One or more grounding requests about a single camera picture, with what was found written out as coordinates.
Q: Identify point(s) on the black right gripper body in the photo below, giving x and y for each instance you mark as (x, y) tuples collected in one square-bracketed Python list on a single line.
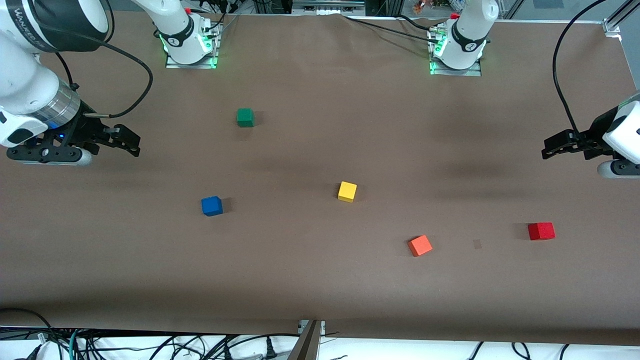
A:
[(86, 128)]

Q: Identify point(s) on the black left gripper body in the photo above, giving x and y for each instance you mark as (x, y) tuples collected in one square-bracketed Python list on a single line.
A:
[(593, 135)]

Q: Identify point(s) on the red wooden block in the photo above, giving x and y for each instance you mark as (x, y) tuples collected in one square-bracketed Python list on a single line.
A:
[(541, 231)]

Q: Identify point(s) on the blue wooden block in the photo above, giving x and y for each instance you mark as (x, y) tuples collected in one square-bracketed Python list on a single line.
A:
[(212, 206)]

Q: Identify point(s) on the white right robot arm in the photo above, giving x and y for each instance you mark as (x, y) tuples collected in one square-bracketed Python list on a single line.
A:
[(30, 85)]

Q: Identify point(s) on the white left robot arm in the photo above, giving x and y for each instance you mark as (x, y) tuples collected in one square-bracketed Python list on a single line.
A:
[(470, 35)]

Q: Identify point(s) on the green wooden block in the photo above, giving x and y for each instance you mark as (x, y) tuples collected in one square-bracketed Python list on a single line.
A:
[(245, 118)]

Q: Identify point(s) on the orange wooden block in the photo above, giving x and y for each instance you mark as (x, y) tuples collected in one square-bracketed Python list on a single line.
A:
[(420, 245)]

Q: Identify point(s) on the yellow wooden block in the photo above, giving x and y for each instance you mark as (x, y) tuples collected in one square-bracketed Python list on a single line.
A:
[(347, 192)]

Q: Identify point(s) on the brown table cover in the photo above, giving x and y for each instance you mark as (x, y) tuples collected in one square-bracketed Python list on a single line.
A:
[(320, 285)]

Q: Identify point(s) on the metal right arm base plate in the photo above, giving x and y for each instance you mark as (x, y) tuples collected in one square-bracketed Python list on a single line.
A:
[(214, 55)]

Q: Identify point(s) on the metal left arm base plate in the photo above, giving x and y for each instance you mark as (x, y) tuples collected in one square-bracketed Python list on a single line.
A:
[(457, 72)]

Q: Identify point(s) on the aluminium frame corner bracket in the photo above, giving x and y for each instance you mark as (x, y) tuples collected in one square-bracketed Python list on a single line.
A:
[(617, 20)]

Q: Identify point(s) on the aluminium frame rail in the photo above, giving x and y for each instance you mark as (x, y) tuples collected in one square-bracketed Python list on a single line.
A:
[(327, 6)]

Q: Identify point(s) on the grey metal post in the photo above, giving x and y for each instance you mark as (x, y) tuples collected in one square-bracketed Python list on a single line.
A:
[(306, 345)]

